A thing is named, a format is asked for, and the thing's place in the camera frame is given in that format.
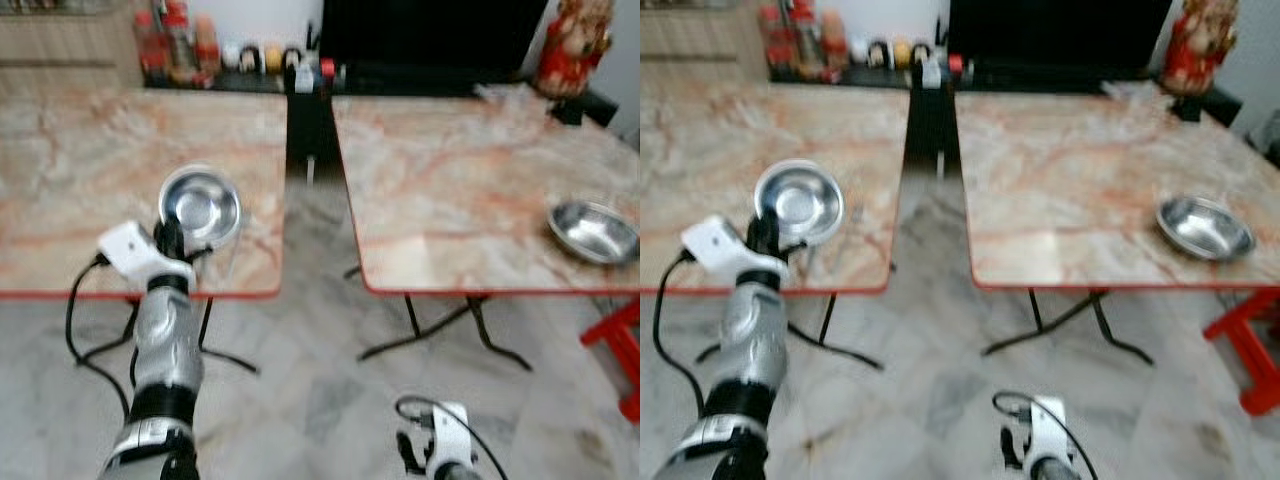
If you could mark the black television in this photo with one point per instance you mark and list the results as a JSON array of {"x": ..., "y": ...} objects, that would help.
[
  {"x": 1060, "y": 28},
  {"x": 430, "y": 30}
]

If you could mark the steel bowl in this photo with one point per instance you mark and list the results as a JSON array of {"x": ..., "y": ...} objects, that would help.
[
  {"x": 800, "y": 200},
  {"x": 1205, "y": 228},
  {"x": 205, "y": 205},
  {"x": 592, "y": 232}
]

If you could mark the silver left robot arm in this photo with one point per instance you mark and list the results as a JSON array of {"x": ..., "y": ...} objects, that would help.
[
  {"x": 165, "y": 340},
  {"x": 750, "y": 340}
]

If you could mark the red gold figurine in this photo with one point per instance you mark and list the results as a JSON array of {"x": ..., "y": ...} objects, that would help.
[
  {"x": 1198, "y": 48},
  {"x": 573, "y": 50}
]

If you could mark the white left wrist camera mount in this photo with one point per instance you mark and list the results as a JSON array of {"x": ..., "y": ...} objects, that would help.
[
  {"x": 720, "y": 243},
  {"x": 130, "y": 250}
]

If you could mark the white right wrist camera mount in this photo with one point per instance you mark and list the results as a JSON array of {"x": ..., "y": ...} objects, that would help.
[
  {"x": 1050, "y": 430},
  {"x": 452, "y": 435}
]

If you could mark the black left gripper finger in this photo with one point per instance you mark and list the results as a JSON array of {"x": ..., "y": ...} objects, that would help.
[
  {"x": 172, "y": 228},
  {"x": 766, "y": 224}
]

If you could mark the wooden cabinet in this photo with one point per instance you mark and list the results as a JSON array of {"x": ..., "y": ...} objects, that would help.
[
  {"x": 700, "y": 42},
  {"x": 60, "y": 45}
]

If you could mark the clear plastic bag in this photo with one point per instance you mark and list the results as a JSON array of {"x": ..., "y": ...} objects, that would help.
[
  {"x": 1132, "y": 92},
  {"x": 508, "y": 96}
]

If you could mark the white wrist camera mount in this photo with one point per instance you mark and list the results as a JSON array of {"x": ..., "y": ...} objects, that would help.
[
  {"x": 720, "y": 243},
  {"x": 452, "y": 435},
  {"x": 1050, "y": 430},
  {"x": 130, "y": 250}
]

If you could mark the small white box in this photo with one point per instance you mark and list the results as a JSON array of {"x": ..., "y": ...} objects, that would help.
[
  {"x": 931, "y": 74},
  {"x": 304, "y": 78}
]

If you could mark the marble folding table red edge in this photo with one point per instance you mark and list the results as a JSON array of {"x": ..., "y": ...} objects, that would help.
[
  {"x": 1060, "y": 190},
  {"x": 80, "y": 170},
  {"x": 450, "y": 190},
  {"x": 700, "y": 150}
]

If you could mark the small black white jar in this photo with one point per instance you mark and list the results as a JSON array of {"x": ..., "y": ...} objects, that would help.
[
  {"x": 251, "y": 58},
  {"x": 879, "y": 54}
]

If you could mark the red stool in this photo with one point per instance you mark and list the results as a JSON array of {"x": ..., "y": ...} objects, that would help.
[
  {"x": 1250, "y": 345},
  {"x": 620, "y": 345}
]

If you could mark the small yellow jar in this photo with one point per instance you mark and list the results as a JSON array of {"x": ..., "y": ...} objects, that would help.
[
  {"x": 901, "y": 53},
  {"x": 272, "y": 58}
]

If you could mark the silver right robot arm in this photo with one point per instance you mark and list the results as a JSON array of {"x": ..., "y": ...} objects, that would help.
[
  {"x": 1055, "y": 471},
  {"x": 455, "y": 473}
]

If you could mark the red sauce bottle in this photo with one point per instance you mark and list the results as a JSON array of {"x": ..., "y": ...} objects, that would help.
[
  {"x": 151, "y": 50},
  {"x": 803, "y": 42},
  {"x": 180, "y": 45},
  {"x": 833, "y": 45},
  {"x": 206, "y": 48},
  {"x": 773, "y": 45}
]

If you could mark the small red object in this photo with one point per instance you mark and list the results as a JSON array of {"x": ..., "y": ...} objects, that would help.
[
  {"x": 326, "y": 68},
  {"x": 955, "y": 65}
]

